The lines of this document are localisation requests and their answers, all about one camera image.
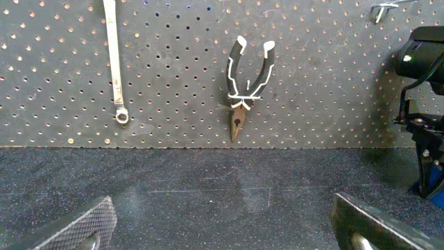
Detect wrench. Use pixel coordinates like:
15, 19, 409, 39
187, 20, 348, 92
103, 0, 130, 125

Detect roll of blue tape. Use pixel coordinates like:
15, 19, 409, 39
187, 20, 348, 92
427, 162, 444, 210

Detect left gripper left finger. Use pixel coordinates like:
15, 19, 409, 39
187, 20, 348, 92
5, 194, 118, 250

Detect black and white pliers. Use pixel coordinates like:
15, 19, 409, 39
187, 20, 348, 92
225, 35, 276, 143

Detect black pegboard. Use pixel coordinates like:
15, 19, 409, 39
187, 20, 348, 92
0, 0, 444, 150

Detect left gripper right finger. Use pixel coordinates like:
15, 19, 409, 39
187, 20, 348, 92
329, 192, 444, 250

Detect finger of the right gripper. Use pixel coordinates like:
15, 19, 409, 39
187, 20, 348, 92
415, 143, 436, 198

